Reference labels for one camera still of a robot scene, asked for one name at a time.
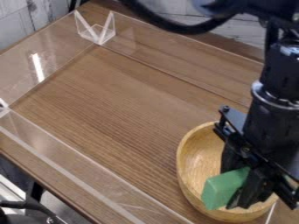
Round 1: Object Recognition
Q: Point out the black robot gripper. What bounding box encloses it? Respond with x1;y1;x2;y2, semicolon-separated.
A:
214;81;299;209

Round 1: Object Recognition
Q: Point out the green rectangular block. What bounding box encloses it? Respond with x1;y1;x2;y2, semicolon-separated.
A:
200;167;250;210

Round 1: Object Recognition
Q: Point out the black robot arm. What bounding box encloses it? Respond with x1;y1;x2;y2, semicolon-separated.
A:
192;0;299;209

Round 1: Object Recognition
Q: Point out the brown wooden bowl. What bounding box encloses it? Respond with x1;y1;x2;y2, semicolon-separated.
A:
176;122;278;223

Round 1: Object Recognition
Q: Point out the black metal table leg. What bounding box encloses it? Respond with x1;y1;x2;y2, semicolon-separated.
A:
25;181;44;211

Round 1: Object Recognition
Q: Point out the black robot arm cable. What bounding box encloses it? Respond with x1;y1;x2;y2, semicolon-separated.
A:
120;0;239;35

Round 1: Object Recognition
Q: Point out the clear acrylic corner bracket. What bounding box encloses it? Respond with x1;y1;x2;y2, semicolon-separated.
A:
73;10;116;46

